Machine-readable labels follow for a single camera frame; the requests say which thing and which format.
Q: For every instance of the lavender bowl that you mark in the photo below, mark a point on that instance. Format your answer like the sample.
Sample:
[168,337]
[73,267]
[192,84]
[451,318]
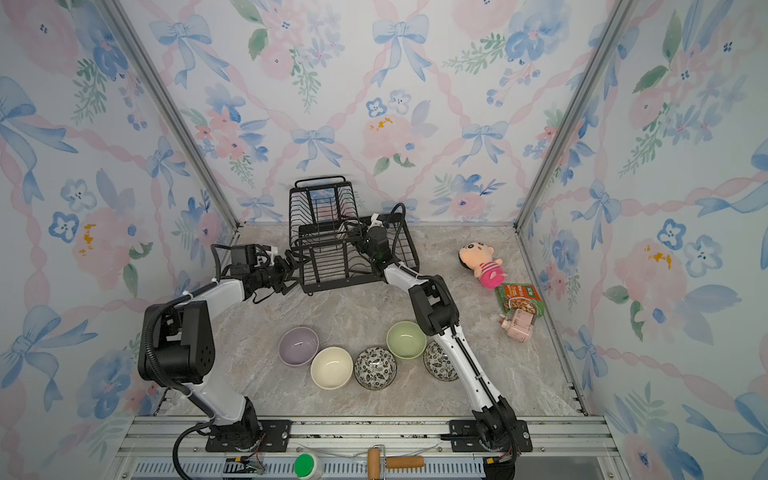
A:
[298,346]

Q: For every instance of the light green bowl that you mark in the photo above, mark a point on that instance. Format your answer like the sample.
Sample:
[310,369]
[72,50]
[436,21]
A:
[406,340]

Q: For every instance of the black wire dish rack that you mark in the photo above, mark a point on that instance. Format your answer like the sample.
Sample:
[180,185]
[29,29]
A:
[325,225]

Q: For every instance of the green red soup packet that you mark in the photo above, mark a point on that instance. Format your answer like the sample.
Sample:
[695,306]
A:
[515,296]

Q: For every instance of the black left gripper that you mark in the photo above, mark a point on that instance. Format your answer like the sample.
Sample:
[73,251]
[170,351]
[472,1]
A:
[287,272]

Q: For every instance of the green round button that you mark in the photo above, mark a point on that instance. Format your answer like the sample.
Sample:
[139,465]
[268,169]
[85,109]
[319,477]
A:
[308,467]

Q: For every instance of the left black floral bowl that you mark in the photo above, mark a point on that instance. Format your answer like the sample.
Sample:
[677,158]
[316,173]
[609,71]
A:
[375,368]

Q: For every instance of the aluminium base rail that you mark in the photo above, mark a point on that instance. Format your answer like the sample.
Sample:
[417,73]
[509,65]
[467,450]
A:
[553,448]

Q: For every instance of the wooden handled tool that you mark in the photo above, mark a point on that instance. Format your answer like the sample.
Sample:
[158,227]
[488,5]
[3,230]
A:
[378,463]

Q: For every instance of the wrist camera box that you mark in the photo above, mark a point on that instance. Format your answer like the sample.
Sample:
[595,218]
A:
[247,258]
[377,232]

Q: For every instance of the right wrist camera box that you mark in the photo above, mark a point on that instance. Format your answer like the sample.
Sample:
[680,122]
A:
[377,232]

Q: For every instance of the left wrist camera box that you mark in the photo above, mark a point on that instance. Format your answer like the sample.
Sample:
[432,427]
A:
[247,258]

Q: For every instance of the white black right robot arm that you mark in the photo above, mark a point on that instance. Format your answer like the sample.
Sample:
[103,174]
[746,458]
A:
[437,315]

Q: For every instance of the right black floral bowl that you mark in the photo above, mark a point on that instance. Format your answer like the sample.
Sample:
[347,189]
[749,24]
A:
[438,364]

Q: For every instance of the cream white bowl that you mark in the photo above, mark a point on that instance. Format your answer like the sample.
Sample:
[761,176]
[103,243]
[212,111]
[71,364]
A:
[332,368]

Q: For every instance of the black floral bowl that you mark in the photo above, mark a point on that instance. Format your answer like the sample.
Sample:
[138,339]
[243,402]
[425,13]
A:
[375,368]
[438,364]

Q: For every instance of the pink plush doll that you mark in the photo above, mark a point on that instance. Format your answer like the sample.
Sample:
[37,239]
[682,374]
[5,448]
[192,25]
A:
[479,258]

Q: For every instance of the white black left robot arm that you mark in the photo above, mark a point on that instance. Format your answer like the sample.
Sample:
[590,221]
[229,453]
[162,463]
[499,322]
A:
[177,347]

